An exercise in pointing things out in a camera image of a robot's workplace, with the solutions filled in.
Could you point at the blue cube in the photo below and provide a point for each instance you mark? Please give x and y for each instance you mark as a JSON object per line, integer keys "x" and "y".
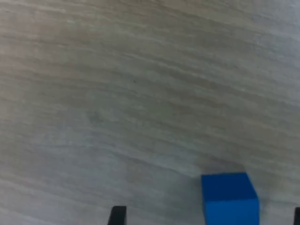
{"x": 229, "y": 201}

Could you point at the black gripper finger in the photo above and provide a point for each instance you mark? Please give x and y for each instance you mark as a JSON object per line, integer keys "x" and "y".
{"x": 297, "y": 216}
{"x": 117, "y": 216}

